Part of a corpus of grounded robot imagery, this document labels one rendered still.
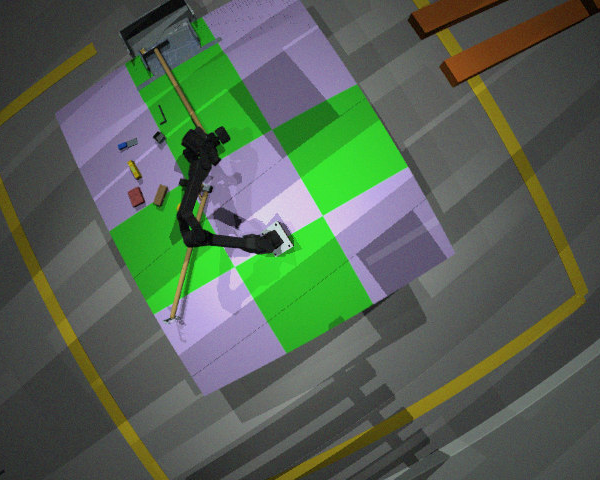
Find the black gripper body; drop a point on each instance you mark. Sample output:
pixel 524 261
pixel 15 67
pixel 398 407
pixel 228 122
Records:
pixel 221 134

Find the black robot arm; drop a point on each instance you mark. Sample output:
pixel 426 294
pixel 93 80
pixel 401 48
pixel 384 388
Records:
pixel 198 171

